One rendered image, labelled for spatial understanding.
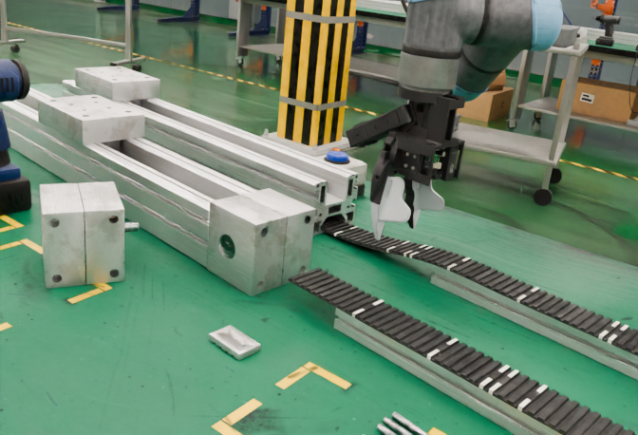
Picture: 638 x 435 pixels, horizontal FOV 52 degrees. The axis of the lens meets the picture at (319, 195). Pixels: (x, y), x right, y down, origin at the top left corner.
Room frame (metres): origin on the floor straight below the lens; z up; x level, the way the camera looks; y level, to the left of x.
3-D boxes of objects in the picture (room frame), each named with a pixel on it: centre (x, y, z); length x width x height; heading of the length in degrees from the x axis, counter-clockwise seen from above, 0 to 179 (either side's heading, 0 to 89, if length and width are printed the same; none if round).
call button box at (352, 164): (1.11, -0.02, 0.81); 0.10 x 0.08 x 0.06; 138
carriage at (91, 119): (1.07, 0.40, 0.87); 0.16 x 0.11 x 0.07; 48
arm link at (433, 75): (0.86, -0.13, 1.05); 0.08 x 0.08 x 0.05
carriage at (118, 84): (1.38, 0.45, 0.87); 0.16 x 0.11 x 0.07; 48
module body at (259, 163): (1.21, 0.27, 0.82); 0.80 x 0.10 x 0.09; 48
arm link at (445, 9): (0.86, -0.13, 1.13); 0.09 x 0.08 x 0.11; 100
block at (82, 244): (0.74, 0.28, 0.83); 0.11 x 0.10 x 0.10; 115
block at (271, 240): (0.78, 0.06, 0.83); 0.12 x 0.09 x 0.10; 138
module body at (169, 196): (1.07, 0.40, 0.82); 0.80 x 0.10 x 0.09; 48
